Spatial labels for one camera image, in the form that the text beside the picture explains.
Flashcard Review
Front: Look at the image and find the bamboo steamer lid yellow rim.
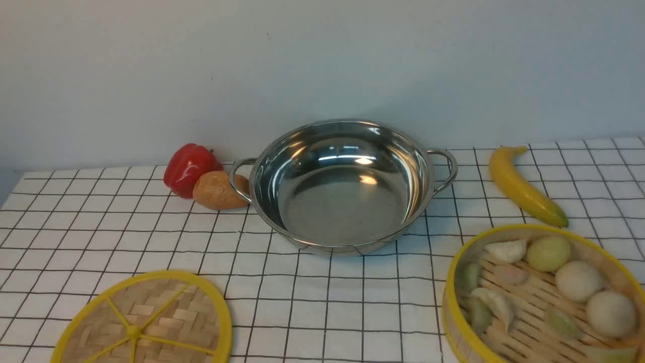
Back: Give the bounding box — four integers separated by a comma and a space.
50, 270, 234, 362

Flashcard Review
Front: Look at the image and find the bamboo steamer basket yellow rim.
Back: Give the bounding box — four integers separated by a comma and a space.
443, 224, 643, 362

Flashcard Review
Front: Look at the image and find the stainless steel pot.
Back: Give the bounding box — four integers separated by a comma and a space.
228, 119, 459, 257

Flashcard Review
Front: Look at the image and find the brown potato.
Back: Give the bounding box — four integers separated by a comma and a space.
193, 171, 249, 210

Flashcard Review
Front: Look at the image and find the checkered white tablecloth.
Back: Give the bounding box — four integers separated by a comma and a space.
2, 137, 643, 362

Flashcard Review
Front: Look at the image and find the red bell pepper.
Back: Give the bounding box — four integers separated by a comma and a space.
163, 143, 224, 199

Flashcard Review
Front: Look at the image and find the green dumpling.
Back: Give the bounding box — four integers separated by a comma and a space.
544, 307, 584, 340
581, 345, 637, 362
459, 262, 482, 293
468, 297, 492, 335

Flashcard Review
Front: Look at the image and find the yellow banana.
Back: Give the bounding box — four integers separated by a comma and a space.
489, 146, 569, 228

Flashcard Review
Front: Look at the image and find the white dumpling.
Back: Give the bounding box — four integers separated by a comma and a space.
484, 239, 528, 264
471, 287, 514, 333

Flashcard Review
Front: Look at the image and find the pink dumpling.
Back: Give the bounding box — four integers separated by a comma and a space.
492, 264, 529, 286

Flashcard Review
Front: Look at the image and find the green round bun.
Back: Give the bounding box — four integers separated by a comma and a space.
526, 236, 573, 273

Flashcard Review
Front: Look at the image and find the white round bun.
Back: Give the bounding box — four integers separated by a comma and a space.
555, 260, 605, 303
586, 291, 637, 338

